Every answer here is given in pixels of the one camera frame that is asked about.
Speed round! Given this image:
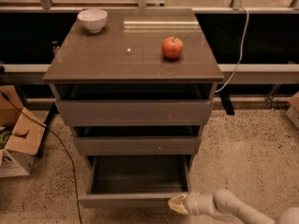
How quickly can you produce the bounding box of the red apple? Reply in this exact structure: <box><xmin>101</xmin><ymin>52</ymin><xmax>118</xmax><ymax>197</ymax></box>
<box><xmin>162</xmin><ymin>36</ymin><xmax>183</xmax><ymax>59</ymax></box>

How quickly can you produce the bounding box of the grey bottom drawer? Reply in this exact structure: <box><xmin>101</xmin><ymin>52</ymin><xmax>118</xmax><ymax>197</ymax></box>
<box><xmin>78</xmin><ymin>155</ymin><xmax>190</xmax><ymax>208</ymax></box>

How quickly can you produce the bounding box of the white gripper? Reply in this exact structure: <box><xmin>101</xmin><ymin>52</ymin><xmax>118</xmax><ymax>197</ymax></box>
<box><xmin>169</xmin><ymin>193</ymin><xmax>203</xmax><ymax>216</ymax></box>

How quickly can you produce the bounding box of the grey drawer cabinet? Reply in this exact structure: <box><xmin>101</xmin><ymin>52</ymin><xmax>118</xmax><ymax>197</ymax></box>
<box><xmin>42</xmin><ymin>7</ymin><xmax>224</xmax><ymax>161</ymax></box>

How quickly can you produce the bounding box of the white hanging cable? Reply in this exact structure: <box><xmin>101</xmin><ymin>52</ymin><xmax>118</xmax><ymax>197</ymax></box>
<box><xmin>214</xmin><ymin>7</ymin><xmax>250</xmax><ymax>94</ymax></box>

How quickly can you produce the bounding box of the grey middle drawer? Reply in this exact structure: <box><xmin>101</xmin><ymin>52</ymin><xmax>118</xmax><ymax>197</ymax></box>
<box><xmin>74</xmin><ymin>126</ymin><xmax>201</xmax><ymax>156</ymax></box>

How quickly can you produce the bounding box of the grey top drawer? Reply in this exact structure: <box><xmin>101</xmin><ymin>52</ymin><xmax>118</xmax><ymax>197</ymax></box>
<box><xmin>55</xmin><ymin>94</ymin><xmax>212</xmax><ymax>127</ymax></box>

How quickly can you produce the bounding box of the grey drawer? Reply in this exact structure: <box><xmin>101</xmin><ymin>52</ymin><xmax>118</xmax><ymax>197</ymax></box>
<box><xmin>78</xmin><ymin>155</ymin><xmax>190</xmax><ymax>208</ymax></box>
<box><xmin>74</xmin><ymin>126</ymin><xmax>201</xmax><ymax>156</ymax></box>
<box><xmin>55</xmin><ymin>94</ymin><xmax>212</xmax><ymax>127</ymax></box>

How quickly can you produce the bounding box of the cardboard box right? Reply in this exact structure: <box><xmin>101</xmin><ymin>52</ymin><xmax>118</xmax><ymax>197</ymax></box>
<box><xmin>286</xmin><ymin>91</ymin><xmax>299</xmax><ymax>129</ymax></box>

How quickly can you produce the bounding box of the white ceramic bowl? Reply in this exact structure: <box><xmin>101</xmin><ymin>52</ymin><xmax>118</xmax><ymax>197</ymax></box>
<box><xmin>78</xmin><ymin>8</ymin><xmax>107</xmax><ymax>33</ymax></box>

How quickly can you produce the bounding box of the open cardboard box left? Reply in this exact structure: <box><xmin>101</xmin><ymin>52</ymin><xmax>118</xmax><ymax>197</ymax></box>
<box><xmin>0</xmin><ymin>85</ymin><xmax>46</xmax><ymax>178</ymax></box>

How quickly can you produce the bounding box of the black floor cable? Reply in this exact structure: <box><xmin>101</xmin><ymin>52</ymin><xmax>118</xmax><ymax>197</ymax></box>
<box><xmin>0</xmin><ymin>91</ymin><xmax>83</xmax><ymax>224</ymax></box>

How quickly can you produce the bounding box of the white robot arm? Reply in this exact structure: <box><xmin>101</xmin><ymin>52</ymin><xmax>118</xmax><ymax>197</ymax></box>
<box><xmin>168</xmin><ymin>189</ymin><xmax>299</xmax><ymax>224</ymax></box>

